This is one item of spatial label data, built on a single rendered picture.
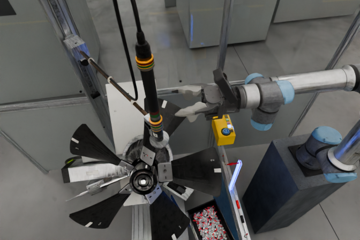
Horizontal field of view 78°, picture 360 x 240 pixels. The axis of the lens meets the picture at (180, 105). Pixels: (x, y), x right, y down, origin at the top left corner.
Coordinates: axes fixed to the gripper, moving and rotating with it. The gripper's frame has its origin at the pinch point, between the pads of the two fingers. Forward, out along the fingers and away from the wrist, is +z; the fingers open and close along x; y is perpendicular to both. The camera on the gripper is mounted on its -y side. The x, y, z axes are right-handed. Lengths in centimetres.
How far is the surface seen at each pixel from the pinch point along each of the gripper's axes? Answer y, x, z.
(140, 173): 40.8, -2.2, 18.0
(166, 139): 19.1, -0.8, 4.7
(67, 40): 7, 52, 46
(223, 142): 64, 21, -26
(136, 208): 157, 21, 42
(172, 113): 24.9, 15.6, 1.4
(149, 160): 40.5, 3.1, 14.0
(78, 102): 66, 70, 66
